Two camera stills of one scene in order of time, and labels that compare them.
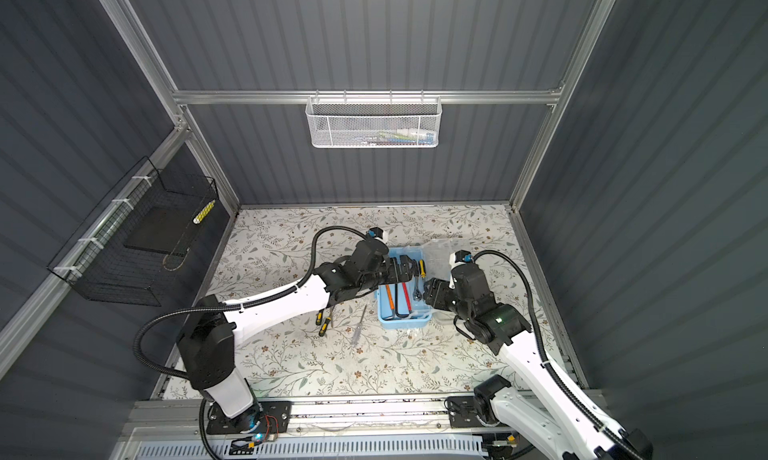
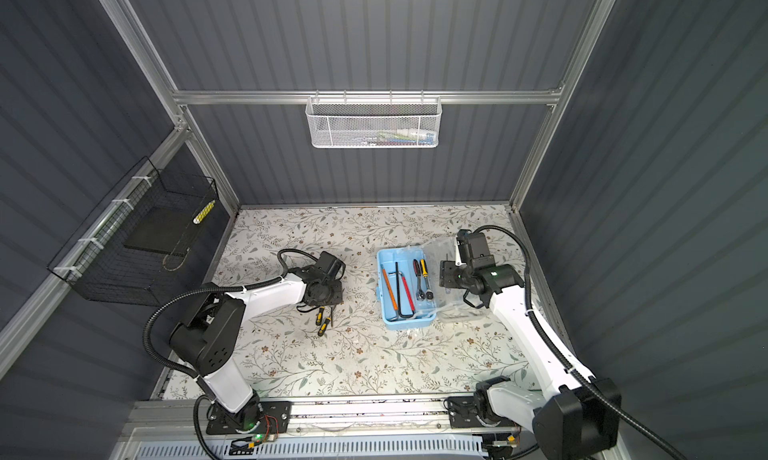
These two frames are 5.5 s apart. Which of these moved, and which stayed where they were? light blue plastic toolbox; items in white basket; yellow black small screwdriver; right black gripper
Moved: right black gripper
Stayed: light blue plastic toolbox; yellow black small screwdriver; items in white basket
